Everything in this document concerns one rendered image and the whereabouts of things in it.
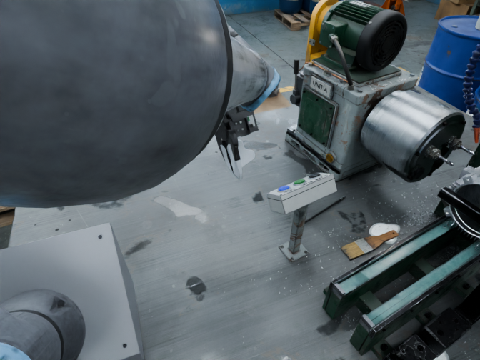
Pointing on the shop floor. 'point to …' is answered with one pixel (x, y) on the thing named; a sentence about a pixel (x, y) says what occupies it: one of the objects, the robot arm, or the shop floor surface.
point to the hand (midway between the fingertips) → (236, 174)
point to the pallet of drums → (295, 13)
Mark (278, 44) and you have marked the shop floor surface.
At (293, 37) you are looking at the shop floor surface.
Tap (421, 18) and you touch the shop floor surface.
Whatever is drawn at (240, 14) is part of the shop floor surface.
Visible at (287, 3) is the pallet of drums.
